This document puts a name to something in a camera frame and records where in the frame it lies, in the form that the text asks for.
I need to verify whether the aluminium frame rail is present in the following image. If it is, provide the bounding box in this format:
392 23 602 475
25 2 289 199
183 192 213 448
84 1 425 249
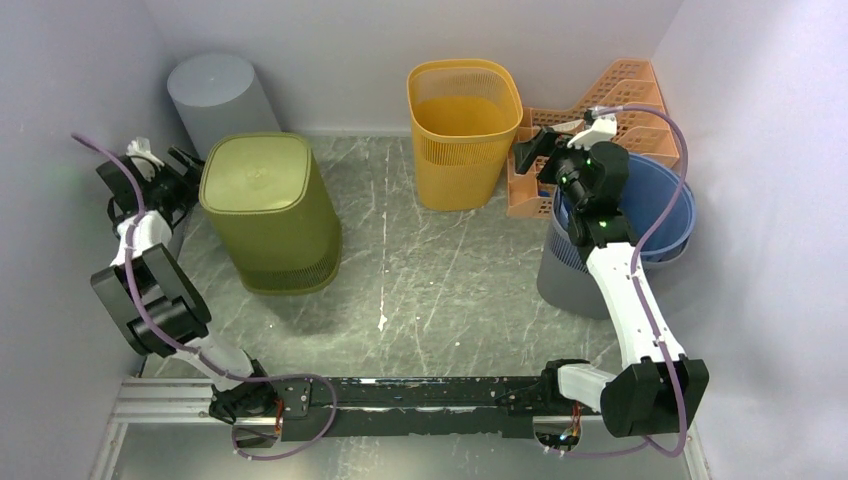
92 378 709 479

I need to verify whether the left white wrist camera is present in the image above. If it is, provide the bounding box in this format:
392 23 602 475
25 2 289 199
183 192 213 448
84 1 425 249
126 137 165 182

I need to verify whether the blue plastic bin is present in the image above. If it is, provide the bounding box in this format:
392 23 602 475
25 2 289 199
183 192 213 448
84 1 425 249
551 153 695 237

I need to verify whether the light grey plastic bin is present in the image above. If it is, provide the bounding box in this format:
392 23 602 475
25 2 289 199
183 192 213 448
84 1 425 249
166 53 281 159

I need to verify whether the dark grey mesh bin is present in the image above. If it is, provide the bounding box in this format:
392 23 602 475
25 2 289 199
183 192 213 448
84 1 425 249
537 196 696 320

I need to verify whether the olive green mesh bin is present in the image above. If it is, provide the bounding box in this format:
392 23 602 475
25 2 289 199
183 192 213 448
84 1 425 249
199 132 343 295

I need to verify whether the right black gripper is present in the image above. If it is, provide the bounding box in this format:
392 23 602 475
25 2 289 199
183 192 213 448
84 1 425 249
511 127 600 210

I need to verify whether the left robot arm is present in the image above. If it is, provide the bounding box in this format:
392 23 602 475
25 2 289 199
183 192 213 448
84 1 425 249
90 137 283 424

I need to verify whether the orange mesh file organizer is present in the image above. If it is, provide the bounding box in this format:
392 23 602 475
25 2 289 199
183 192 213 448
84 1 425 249
506 59 679 219

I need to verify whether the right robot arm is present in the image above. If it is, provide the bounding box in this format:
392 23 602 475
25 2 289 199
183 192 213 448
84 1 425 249
513 128 709 437

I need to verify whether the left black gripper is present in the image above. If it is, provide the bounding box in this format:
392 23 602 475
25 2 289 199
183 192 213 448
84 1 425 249
149 146 229 216

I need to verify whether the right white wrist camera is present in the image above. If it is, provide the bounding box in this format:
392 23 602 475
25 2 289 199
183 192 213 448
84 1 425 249
567 112 618 150

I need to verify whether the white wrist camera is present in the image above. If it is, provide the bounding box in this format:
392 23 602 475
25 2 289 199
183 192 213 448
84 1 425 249
567 112 618 150
126 137 165 182

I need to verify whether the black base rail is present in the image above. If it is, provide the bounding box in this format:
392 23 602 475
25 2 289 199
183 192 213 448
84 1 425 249
208 376 604 450

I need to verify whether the yellow mesh bin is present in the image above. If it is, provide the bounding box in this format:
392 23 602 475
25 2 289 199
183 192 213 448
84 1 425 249
407 59 523 211

